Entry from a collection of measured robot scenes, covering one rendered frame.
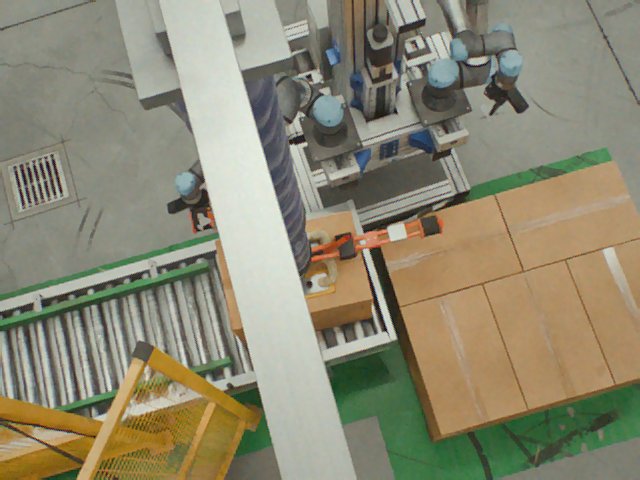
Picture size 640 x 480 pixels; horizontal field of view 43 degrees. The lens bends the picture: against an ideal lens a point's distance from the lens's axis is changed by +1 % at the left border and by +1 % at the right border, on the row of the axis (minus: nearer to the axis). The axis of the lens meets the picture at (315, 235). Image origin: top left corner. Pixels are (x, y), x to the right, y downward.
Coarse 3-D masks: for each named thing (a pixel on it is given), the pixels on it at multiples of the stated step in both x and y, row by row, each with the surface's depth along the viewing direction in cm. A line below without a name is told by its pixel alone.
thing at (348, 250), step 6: (342, 234) 325; (348, 234) 326; (336, 240) 326; (348, 240) 325; (354, 240) 324; (342, 246) 325; (348, 246) 324; (354, 246) 324; (342, 252) 324; (348, 252) 324; (354, 252) 323; (342, 258) 325; (348, 258) 326
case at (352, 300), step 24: (336, 216) 344; (216, 240) 344; (312, 264) 338; (360, 264) 337; (336, 288) 335; (360, 288) 334; (312, 312) 333; (336, 312) 343; (360, 312) 353; (240, 336) 347
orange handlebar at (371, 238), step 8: (408, 224) 326; (416, 224) 326; (368, 232) 326; (376, 232) 326; (384, 232) 326; (416, 232) 325; (360, 240) 327; (368, 240) 325; (376, 240) 325; (384, 240) 325; (312, 248) 326; (320, 248) 326; (360, 248) 325; (368, 248) 327; (320, 256) 325; (328, 256) 325
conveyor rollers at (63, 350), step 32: (192, 288) 381; (96, 320) 378; (160, 320) 378; (192, 320) 376; (0, 352) 376; (64, 352) 375; (128, 352) 374; (224, 352) 370; (32, 384) 372; (64, 384) 371; (96, 416) 365
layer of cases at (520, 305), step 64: (512, 192) 385; (576, 192) 383; (384, 256) 380; (448, 256) 378; (512, 256) 376; (576, 256) 376; (448, 320) 369; (512, 320) 367; (576, 320) 365; (448, 384) 360; (512, 384) 359; (576, 384) 357
